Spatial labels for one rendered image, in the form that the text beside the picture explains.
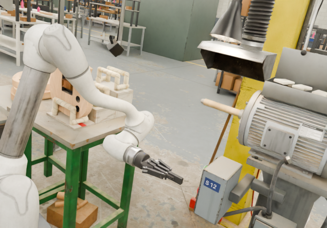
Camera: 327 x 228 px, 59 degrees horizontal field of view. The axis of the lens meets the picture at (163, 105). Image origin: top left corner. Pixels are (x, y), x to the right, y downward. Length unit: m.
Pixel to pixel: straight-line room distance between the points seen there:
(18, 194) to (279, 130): 0.97
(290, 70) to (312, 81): 0.09
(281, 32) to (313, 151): 1.15
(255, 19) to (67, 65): 0.79
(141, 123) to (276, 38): 1.19
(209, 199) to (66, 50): 0.74
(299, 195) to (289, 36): 1.19
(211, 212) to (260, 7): 0.84
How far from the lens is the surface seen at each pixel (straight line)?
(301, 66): 1.33
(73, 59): 1.08
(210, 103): 1.38
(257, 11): 1.33
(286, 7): 2.17
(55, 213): 2.38
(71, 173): 1.64
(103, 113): 1.77
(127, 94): 1.88
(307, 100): 1.19
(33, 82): 1.23
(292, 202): 1.31
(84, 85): 1.14
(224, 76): 6.50
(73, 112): 1.67
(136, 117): 1.40
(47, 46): 1.08
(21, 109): 1.26
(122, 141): 1.38
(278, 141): 1.18
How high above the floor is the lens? 1.66
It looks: 19 degrees down
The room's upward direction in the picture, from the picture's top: 9 degrees clockwise
